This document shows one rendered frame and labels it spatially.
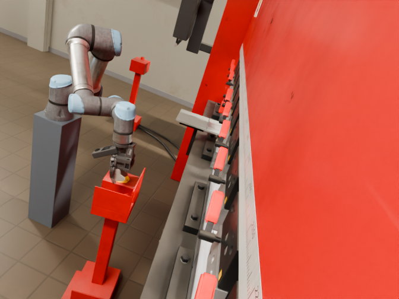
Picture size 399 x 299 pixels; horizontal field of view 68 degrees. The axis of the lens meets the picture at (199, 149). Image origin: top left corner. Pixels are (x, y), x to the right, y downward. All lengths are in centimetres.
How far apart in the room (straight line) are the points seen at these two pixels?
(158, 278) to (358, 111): 79
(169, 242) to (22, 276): 115
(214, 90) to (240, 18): 58
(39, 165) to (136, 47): 333
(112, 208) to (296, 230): 112
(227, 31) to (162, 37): 249
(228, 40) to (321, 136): 217
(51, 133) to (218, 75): 133
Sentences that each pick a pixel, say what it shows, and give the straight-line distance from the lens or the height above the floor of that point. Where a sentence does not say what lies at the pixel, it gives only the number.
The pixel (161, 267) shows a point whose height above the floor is 88.
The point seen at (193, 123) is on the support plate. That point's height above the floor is 100.
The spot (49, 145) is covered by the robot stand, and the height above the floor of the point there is 62.
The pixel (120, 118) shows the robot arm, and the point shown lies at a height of 113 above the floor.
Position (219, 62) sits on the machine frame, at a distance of 245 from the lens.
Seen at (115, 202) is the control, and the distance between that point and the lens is 132.
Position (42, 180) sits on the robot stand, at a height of 35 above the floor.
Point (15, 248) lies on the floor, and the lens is 216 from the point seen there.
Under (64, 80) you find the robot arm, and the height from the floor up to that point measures 100.
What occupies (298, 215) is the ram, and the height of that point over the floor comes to 147.
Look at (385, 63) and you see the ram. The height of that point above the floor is 161.
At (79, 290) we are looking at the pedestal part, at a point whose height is 12.
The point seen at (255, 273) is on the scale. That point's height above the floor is 138.
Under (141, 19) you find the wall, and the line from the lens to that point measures 494.
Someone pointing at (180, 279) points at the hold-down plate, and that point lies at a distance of 92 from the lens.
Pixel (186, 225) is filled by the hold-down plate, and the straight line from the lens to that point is 108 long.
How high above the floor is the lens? 161
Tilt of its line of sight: 27 degrees down
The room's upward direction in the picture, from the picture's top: 20 degrees clockwise
